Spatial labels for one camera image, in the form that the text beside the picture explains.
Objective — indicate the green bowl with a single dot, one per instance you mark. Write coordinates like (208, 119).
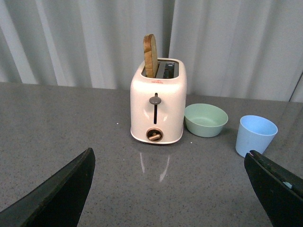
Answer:
(205, 120)

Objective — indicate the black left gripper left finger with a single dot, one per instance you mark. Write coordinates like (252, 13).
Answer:
(57, 202)

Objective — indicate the light blue cup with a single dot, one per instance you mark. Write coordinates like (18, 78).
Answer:
(254, 133)

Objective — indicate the cream white toaster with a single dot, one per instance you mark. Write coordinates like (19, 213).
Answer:
(158, 104)

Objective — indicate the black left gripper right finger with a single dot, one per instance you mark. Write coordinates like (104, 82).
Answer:
(279, 191)

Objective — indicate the grey curtain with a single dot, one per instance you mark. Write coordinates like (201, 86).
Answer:
(230, 48)

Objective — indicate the toast bread slice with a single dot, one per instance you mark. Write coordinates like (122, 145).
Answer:
(150, 55)

